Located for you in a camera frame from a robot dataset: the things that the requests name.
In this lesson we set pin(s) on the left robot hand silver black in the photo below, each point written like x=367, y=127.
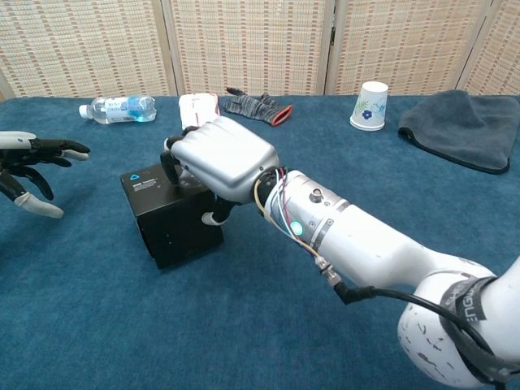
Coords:
x=28, y=162

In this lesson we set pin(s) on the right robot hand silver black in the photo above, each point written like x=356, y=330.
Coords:
x=227, y=158

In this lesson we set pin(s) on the black cardboard box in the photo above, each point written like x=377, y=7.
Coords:
x=170, y=215

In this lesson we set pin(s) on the grey knit glove red cuff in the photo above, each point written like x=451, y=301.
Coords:
x=256, y=106

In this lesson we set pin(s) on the white tissue packet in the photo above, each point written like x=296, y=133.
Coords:
x=197, y=107

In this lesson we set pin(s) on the clear plastic water bottle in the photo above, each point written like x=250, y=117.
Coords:
x=122, y=109

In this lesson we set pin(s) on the woven folding screen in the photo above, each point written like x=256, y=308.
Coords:
x=252, y=40

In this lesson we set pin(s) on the white floral paper cup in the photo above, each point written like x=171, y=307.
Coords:
x=371, y=105

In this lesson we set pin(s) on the blue table cloth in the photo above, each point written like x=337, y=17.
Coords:
x=203, y=325

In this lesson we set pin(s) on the dark grey towel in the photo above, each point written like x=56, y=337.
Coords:
x=463, y=126

